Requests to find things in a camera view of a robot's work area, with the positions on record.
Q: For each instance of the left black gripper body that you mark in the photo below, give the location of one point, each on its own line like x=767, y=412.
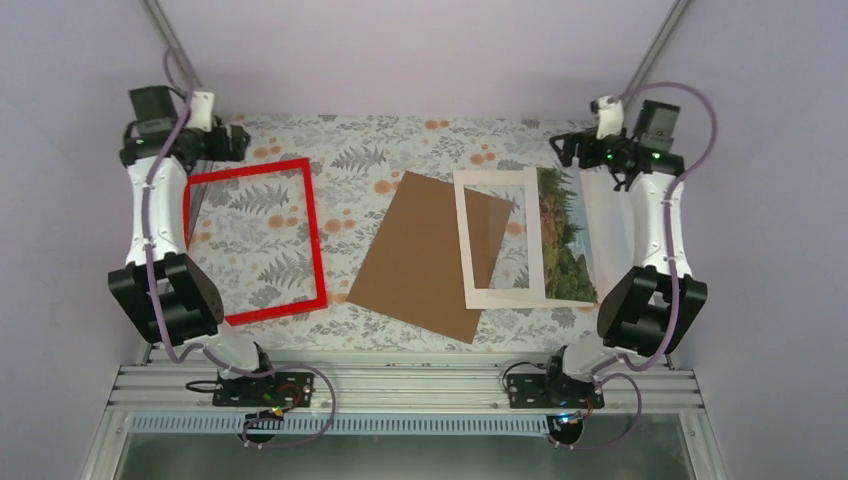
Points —
x=218, y=152

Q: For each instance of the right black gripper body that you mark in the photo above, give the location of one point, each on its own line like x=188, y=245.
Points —
x=587, y=157

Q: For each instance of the red picture frame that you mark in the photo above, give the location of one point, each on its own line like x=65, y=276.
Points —
x=256, y=235

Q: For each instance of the landscape photo print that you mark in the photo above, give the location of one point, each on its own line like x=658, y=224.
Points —
x=579, y=243

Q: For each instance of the brown backing board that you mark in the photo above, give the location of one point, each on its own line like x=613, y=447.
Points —
x=412, y=271

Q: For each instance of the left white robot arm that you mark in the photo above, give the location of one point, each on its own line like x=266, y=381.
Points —
x=167, y=297

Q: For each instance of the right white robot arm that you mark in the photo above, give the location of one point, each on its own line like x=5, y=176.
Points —
x=648, y=311

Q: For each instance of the floral patterned table mat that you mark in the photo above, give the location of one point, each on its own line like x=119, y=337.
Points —
x=357, y=165

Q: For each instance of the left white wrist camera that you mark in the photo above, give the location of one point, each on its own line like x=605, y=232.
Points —
x=202, y=111

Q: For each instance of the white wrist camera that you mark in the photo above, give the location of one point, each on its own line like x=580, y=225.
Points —
x=609, y=113
x=202, y=111

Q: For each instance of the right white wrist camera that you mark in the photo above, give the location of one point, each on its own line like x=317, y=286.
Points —
x=609, y=113

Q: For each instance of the aluminium rail base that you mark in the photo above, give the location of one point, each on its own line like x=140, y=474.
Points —
x=398, y=382

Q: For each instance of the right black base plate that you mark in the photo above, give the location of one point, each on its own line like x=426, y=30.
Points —
x=536, y=391

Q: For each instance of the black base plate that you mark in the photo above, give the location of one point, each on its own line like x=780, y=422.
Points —
x=281, y=390
x=536, y=391

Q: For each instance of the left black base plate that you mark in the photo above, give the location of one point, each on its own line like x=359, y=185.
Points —
x=281, y=390

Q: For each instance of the grey slotted cable duct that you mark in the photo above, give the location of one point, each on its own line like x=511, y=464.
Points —
x=532, y=425

